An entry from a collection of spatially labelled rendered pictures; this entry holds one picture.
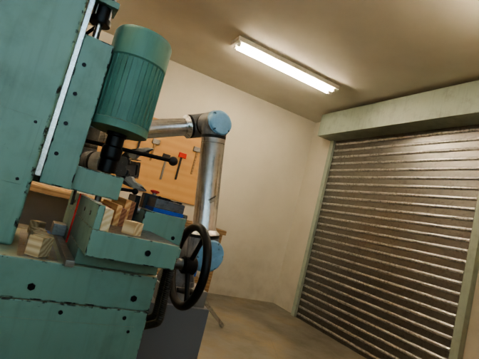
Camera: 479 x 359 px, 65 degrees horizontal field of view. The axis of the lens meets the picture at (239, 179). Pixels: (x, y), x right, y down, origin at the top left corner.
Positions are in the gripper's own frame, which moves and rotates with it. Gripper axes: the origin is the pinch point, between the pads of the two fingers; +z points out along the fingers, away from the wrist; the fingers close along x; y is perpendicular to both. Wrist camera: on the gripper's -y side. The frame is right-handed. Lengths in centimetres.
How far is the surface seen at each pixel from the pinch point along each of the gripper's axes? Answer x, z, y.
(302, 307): 129, 6, 368
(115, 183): 6.2, 3.2, -20.3
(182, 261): 28.7, 18.0, 0.2
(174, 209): 11.5, 17.1, -8.6
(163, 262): 23.1, 29.4, -31.5
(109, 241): 19, 21, -42
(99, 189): 8.7, 0.4, -23.5
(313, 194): -14, -5, 409
